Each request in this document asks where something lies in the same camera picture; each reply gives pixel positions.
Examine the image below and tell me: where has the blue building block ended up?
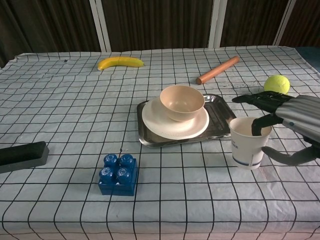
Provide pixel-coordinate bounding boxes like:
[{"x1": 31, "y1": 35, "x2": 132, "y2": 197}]
[{"x1": 97, "y1": 153, "x2": 139, "y2": 197}]

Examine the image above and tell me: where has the blue table surface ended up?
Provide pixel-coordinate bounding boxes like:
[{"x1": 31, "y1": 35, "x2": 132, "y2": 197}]
[{"x1": 296, "y1": 46, "x2": 320, "y2": 74}]

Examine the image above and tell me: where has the white partition frame post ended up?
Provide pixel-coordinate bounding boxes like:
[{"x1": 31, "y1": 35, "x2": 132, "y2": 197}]
[
  {"x1": 208, "y1": 0, "x2": 228, "y2": 49},
  {"x1": 89, "y1": 0, "x2": 112, "y2": 53},
  {"x1": 273, "y1": 0, "x2": 298, "y2": 47}
]

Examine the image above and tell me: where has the black rectangular box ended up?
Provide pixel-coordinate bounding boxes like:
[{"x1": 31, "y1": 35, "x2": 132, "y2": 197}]
[{"x1": 0, "y1": 141, "x2": 49, "y2": 175}]

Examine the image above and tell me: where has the beige bowl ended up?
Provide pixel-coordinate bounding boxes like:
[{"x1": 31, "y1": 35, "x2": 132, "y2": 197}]
[{"x1": 159, "y1": 85, "x2": 206, "y2": 123}]

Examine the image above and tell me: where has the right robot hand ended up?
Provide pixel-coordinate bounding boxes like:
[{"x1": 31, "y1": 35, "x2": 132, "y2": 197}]
[{"x1": 231, "y1": 90, "x2": 320, "y2": 166}]

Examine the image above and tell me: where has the grid-patterned tablecloth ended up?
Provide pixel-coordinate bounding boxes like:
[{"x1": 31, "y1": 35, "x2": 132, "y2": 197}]
[{"x1": 0, "y1": 45, "x2": 320, "y2": 240}]

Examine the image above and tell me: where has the white paper cup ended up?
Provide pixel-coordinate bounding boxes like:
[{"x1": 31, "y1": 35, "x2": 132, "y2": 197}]
[{"x1": 229, "y1": 116, "x2": 273, "y2": 171}]

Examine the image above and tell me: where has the yellow banana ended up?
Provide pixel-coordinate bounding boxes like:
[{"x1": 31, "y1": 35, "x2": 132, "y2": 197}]
[{"x1": 97, "y1": 56, "x2": 145, "y2": 71}]

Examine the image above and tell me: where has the stainless steel tray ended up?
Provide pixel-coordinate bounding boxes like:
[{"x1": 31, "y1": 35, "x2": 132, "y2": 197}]
[{"x1": 136, "y1": 93, "x2": 237, "y2": 149}]

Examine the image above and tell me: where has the white round plate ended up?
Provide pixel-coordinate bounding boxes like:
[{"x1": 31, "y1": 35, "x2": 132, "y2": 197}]
[{"x1": 141, "y1": 98, "x2": 210, "y2": 140}]

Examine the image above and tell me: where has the yellow-green tennis ball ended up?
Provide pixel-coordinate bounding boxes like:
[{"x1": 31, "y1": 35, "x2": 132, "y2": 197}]
[{"x1": 263, "y1": 75, "x2": 291, "y2": 95}]

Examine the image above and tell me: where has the wooden rolling pin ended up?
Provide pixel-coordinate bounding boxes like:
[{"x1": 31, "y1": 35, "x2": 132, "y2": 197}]
[{"x1": 195, "y1": 55, "x2": 240, "y2": 85}]

